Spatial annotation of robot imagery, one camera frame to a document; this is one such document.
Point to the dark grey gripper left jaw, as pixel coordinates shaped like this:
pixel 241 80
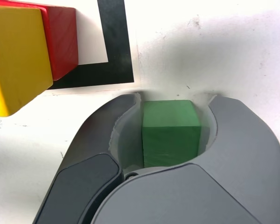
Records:
pixel 88 151

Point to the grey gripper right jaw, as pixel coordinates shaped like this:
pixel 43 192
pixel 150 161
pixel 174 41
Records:
pixel 242 168

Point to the green cube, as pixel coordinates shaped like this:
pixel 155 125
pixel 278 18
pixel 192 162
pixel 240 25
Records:
pixel 170 135

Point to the red cube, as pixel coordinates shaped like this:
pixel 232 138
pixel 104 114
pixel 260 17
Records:
pixel 63 42

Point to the yellow cube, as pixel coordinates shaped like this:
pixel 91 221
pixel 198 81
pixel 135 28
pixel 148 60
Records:
pixel 18 63

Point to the black tape square outline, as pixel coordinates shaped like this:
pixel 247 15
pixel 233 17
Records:
pixel 116 35

